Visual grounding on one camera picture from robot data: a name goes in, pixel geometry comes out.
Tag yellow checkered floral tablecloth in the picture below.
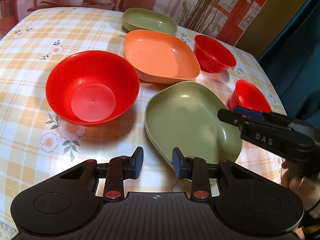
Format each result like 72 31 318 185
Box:
0 6 288 227

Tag person's right hand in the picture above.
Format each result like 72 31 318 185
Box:
281 160 319 218

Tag large red bowl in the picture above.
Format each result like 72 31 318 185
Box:
46 50 140 126

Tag orange square plate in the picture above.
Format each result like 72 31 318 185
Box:
124 30 201 85

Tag printed backdrop poster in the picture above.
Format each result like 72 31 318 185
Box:
1 0 306 56

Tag medium red bowl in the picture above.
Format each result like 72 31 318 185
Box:
194 35 236 73

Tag green square plate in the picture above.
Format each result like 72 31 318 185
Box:
122 8 177 35
144 81 242 171

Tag small red bowl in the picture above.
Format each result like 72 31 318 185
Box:
227 80 272 112

